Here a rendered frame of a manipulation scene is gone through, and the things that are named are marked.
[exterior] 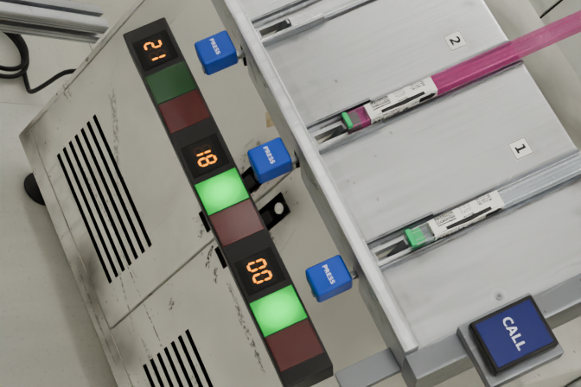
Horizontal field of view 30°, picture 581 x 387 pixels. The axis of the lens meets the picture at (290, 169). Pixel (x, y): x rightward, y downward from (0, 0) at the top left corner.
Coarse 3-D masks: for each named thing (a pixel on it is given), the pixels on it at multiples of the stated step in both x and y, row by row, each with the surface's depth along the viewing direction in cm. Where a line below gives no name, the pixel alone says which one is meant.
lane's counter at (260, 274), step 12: (264, 252) 85; (240, 264) 85; (252, 264) 85; (264, 264) 85; (276, 264) 85; (240, 276) 85; (252, 276) 85; (264, 276) 85; (276, 276) 85; (252, 288) 84; (264, 288) 84
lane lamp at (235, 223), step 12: (240, 204) 87; (216, 216) 87; (228, 216) 87; (240, 216) 87; (252, 216) 87; (216, 228) 86; (228, 228) 86; (240, 228) 86; (252, 228) 86; (264, 228) 86; (228, 240) 86
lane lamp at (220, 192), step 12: (216, 180) 88; (228, 180) 88; (240, 180) 88; (204, 192) 88; (216, 192) 88; (228, 192) 87; (240, 192) 87; (204, 204) 87; (216, 204) 87; (228, 204) 87
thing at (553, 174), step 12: (576, 156) 85; (552, 168) 85; (564, 168) 85; (576, 168) 85; (528, 180) 84; (540, 180) 84; (552, 180) 84; (564, 180) 85; (504, 192) 84; (516, 192) 84; (528, 192) 84; (420, 228) 83; (408, 240) 83; (420, 240) 83; (432, 240) 84
